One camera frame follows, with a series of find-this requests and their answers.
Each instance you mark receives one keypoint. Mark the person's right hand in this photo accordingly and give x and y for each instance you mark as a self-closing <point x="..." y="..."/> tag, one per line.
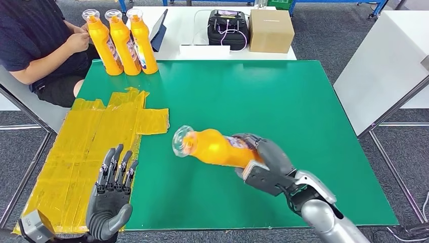
<point x="77" y="42"/>

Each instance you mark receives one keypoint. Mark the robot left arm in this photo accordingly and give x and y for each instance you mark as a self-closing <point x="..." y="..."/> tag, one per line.
<point x="80" y="238"/>

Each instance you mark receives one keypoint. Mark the tablet with dark folio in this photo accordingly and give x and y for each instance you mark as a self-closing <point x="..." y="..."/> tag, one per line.
<point x="158" y="37"/>

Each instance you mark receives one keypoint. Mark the white side table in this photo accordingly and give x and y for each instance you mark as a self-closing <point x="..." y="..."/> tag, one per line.
<point x="378" y="67"/>
<point x="40" y="110"/>

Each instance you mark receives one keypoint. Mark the person's left forearm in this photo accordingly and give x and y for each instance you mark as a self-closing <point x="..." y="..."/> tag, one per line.
<point x="72" y="26"/>

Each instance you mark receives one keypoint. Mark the green table board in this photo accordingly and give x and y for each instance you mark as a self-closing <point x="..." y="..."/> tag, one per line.
<point x="251" y="100"/>

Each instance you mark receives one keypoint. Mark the person's left hand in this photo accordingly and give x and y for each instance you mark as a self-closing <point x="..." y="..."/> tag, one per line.
<point x="83" y="28"/>

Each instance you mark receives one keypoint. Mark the green plastic crate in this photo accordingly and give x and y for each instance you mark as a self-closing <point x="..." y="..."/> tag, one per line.
<point x="280" y="3"/>

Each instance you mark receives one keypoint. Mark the black remote controller case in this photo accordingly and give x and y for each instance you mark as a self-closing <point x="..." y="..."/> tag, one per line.
<point x="231" y="40"/>

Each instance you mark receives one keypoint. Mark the yellow tape sheet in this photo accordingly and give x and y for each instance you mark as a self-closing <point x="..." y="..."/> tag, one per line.
<point x="77" y="151"/>

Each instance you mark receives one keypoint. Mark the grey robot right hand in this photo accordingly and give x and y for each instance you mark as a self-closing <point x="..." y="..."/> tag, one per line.
<point x="276" y="157"/>

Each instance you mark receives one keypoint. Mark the person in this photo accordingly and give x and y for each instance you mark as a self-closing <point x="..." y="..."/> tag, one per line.
<point x="23" y="33"/>

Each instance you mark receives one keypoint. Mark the blue metal rack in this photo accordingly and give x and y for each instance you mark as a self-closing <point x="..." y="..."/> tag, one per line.
<point x="123" y="6"/>
<point x="335" y="1"/>
<point x="201" y="1"/>

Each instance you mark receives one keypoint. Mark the orange bottle clear cap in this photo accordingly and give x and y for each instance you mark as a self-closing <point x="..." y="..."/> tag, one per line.
<point x="214" y="147"/>
<point x="102" y="47"/>
<point x="124" y="47"/>
<point x="144" y="47"/>

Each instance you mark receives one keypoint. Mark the brown cardboard box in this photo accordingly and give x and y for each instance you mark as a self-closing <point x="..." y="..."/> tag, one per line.
<point x="271" y="33"/>

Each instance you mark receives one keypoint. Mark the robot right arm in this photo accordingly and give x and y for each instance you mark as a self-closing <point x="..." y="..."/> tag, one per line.
<point x="321" y="208"/>

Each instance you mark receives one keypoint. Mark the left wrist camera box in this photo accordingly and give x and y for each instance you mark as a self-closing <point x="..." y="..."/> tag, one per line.
<point x="35" y="228"/>

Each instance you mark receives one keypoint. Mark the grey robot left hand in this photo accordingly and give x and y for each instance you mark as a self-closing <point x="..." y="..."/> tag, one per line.
<point x="107" y="208"/>

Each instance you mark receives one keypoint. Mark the person's right forearm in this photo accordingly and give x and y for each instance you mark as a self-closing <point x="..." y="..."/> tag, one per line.
<point x="43" y="67"/>

